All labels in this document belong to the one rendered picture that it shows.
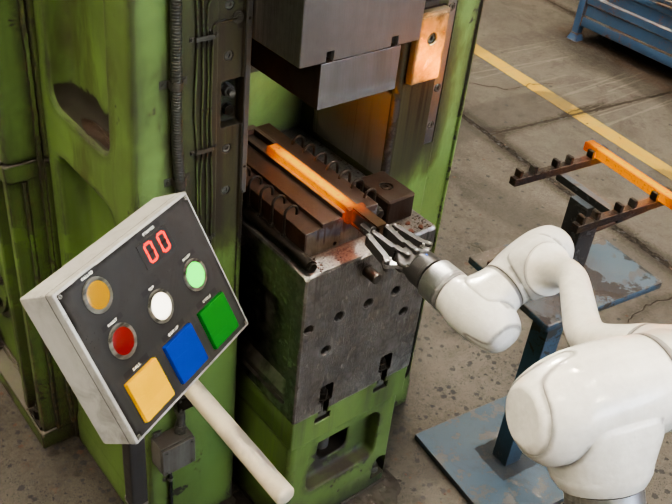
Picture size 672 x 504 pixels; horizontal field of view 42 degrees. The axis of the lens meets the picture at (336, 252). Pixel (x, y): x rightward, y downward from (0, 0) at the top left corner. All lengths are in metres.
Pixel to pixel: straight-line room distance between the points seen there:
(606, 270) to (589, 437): 1.29
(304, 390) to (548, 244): 0.70
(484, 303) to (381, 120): 0.63
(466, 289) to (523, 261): 0.12
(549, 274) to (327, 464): 1.04
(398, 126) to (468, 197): 1.86
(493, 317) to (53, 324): 0.77
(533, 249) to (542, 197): 2.37
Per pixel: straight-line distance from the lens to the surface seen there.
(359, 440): 2.49
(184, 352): 1.49
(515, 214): 3.87
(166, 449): 2.14
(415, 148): 2.16
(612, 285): 2.29
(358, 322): 2.02
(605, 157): 2.27
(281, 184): 1.96
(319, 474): 2.43
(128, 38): 1.57
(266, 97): 2.25
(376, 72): 1.74
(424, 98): 2.10
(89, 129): 1.88
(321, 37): 1.61
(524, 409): 1.09
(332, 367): 2.06
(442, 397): 2.91
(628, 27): 5.62
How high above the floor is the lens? 2.04
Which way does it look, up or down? 36 degrees down
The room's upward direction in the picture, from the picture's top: 7 degrees clockwise
